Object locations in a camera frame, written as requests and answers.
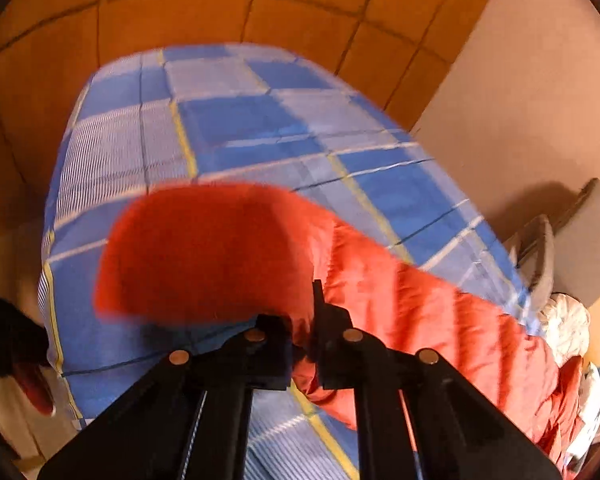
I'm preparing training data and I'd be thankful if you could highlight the grey pillow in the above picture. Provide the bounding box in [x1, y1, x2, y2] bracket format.
[505, 215, 556, 311]

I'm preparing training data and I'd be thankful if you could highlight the dark cloth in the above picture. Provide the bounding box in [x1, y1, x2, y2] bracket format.
[0, 285, 51, 381]

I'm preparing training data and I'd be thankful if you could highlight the blue checked bed sheet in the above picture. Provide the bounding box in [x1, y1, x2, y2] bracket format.
[37, 42, 541, 480]

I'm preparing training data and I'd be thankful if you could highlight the white crumpled cloth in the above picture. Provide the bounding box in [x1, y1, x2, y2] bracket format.
[537, 292, 600, 466]

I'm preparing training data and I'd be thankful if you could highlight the wooden panelled wardrobe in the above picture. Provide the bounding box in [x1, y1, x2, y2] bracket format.
[0, 0, 511, 241]

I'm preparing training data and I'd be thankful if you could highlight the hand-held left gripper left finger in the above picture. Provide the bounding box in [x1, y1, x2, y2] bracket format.
[37, 314, 295, 480]

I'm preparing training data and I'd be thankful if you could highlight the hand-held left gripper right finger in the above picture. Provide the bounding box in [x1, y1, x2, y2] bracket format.
[312, 280, 563, 480]

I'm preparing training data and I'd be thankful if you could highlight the beige pillow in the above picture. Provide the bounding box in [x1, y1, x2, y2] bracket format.
[552, 177, 600, 311]

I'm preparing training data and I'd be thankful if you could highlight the orange puffer jacket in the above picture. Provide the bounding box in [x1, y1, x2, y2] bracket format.
[94, 182, 588, 476]

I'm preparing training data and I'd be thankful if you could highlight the small red object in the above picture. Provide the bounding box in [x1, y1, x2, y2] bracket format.
[14, 360, 57, 417]

